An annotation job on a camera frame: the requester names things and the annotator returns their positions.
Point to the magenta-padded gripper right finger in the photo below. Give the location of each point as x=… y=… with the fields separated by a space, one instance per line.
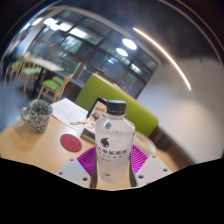
x=150 y=168

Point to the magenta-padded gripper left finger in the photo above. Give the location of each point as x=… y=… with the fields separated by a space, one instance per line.
x=75 y=171

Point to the clear water bottle black cap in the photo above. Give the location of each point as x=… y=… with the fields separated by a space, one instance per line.
x=115 y=146

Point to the flat round red coaster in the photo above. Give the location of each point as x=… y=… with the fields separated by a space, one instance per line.
x=70 y=142

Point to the white paper sheets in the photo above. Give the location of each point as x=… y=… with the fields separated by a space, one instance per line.
x=68 y=111

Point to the speckled ceramic mug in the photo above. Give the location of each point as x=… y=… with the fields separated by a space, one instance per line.
x=39 y=116

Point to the green upholstered bench backrest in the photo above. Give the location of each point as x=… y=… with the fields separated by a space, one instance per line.
x=100 y=88

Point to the group of green-seated wooden chairs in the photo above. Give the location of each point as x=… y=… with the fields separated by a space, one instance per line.
x=51 y=85

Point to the light wooden dining table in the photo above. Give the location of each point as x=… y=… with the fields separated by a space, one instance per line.
x=46 y=65

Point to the long linear ceiling light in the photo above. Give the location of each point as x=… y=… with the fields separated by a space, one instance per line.
x=166 y=53

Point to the round ceiling light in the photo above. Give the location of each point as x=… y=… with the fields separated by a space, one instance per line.
x=129 y=44

